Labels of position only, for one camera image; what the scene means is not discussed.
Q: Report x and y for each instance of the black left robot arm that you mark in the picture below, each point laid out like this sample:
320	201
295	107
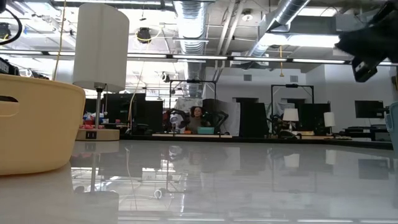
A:
7	67

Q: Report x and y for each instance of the black background rig frame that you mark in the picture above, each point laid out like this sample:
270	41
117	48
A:
192	81
292	85

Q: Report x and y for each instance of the teal background box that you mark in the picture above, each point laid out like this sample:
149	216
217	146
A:
206	130

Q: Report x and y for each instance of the pink small object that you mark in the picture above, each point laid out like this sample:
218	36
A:
99	127
87	126

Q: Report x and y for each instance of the LED light bar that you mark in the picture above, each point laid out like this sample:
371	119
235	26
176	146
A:
199	57

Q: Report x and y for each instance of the metal lamp pole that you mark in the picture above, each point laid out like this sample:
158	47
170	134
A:
98	109

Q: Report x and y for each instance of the wooden lamp base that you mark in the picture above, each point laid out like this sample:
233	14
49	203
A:
105	134

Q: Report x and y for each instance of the yellow plastic basket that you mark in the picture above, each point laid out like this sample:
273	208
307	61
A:
37	124

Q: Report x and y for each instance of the white table lamp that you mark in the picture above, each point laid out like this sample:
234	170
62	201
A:
329	119
290	114

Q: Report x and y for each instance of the black overhead camera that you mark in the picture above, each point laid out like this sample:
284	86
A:
144	35

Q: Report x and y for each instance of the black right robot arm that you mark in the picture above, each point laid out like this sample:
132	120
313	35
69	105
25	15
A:
373	40

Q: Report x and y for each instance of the black table frame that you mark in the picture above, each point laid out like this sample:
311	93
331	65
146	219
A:
311	140

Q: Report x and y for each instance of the person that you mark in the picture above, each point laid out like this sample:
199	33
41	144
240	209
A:
196	119

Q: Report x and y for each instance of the silver ceiling duct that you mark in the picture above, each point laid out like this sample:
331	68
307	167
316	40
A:
191	18
286	12

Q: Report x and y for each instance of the black computer monitor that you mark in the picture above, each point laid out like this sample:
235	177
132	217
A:
369	109

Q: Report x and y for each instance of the white lamp shade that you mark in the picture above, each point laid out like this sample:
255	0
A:
101	46

